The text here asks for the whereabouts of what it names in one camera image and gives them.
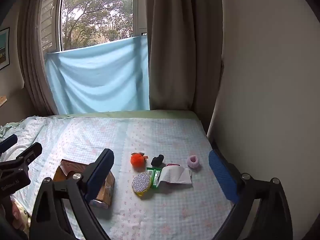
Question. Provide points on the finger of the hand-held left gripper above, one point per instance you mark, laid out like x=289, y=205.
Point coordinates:
x=28, y=155
x=8, y=142

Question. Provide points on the green mattress cover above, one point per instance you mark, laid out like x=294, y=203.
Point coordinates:
x=150, y=113

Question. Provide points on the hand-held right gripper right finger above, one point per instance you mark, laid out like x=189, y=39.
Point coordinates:
x=222, y=177

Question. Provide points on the light blue hanging cloth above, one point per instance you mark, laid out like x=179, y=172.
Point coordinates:
x=100, y=77

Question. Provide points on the window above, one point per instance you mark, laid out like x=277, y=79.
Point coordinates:
x=97, y=12

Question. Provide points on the cardboard box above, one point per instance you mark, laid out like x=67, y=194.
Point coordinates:
x=72, y=167

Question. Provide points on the orange fluffy pompom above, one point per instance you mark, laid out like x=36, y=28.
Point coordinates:
x=138, y=160

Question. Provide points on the white cleaning cloth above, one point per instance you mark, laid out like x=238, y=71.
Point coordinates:
x=176, y=176

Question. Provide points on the pink red cloth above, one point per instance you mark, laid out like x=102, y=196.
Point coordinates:
x=173, y=165

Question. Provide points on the green snack packet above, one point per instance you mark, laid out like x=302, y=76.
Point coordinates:
x=155, y=177

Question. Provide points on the wooden shelf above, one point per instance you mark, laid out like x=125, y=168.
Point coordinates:
x=2, y=101

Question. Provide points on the framed wall picture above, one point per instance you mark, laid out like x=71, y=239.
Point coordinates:
x=3, y=48

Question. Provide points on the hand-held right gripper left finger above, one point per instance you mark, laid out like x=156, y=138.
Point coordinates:
x=100, y=175

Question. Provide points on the round glitter compact mirror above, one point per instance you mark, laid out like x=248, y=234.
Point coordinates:
x=141, y=183

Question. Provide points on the grey brown curtain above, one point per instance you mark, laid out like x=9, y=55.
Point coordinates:
x=35, y=62
x=180, y=50

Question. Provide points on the pink fluffy scrunchie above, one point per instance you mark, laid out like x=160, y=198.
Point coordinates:
x=193, y=161

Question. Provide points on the checked floral bed sheet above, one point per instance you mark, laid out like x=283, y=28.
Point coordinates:
x=150, y=140

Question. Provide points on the person's left hand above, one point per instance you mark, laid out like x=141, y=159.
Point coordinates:
x=18, y=216

